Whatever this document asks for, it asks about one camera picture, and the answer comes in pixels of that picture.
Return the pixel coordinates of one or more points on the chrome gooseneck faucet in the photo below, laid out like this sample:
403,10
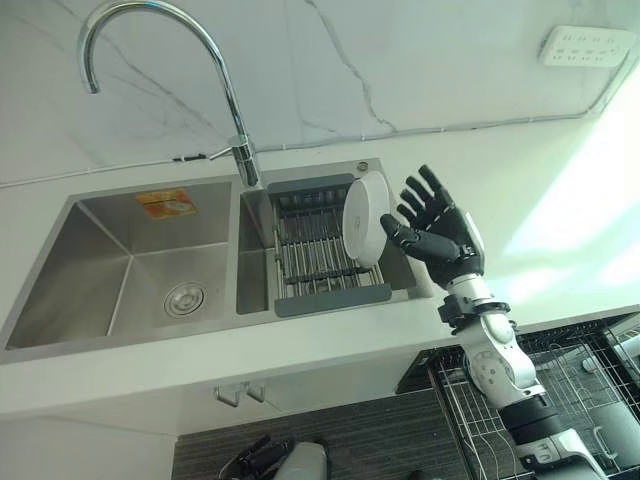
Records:
200,85

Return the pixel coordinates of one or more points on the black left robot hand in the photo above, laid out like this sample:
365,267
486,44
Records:
260,457

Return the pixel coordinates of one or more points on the orange sink sticker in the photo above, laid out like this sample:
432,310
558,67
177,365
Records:
165,203

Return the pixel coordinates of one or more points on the stainless steel double sink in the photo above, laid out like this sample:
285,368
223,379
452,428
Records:
150,260

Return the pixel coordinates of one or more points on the round metal sink drain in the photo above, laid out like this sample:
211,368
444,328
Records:
184,298

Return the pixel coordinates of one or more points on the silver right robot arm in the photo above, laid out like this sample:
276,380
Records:
505,370

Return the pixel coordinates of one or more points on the grey metal drying rack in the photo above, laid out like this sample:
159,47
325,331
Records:
326,240

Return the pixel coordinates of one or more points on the white power strip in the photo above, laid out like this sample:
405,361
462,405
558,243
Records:
585,46

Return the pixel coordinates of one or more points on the white round bowl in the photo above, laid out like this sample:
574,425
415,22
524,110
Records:
364,216

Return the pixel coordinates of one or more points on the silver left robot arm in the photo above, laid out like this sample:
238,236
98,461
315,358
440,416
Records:
301,461

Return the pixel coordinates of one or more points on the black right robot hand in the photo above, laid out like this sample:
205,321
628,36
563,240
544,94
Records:
442,234

